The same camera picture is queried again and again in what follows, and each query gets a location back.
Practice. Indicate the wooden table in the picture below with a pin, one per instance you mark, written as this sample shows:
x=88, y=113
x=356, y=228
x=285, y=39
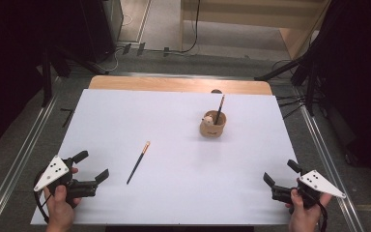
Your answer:
x=174, y=84

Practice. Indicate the metal floor rail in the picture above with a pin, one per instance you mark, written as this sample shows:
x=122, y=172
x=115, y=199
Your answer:
x=19, y=164
x=328, y=161

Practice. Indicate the light wooden furniture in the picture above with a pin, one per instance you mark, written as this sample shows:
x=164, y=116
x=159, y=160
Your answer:
x=254, y=14

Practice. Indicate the white table sheet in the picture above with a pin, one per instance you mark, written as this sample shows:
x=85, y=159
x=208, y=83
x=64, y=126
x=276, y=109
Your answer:
x=174, y=199

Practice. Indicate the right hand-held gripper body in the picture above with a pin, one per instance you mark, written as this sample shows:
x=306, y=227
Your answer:
x=319, y=184

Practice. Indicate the wooden chopstick holder cup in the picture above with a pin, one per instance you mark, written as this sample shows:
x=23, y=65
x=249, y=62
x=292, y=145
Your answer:
x=212, y=129

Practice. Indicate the black curtain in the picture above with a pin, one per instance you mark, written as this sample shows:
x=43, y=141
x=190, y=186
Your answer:
x=9, y=64
x=360, y=80

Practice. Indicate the person's right hand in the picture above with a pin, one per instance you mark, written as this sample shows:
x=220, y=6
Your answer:
x=306, y=220

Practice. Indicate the black cabinet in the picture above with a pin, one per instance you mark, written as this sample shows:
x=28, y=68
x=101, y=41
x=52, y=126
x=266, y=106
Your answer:
x=99, y=29

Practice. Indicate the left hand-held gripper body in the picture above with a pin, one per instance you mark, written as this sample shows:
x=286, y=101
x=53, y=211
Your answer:
x=53, y=172

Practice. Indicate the person's left hand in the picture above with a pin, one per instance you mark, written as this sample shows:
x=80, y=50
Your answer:
x=59, y=216

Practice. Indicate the dark round table grommet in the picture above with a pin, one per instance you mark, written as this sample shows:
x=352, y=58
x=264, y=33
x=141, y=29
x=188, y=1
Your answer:
x=216, y=91

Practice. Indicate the black metal stand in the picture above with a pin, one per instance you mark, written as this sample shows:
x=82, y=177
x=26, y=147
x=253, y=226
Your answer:
x=309, y=90
x=46, y=80

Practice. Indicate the dark blue orange-tipped chopstick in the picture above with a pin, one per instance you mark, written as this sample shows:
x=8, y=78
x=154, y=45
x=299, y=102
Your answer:
x=220, y=109
x=138, y=162

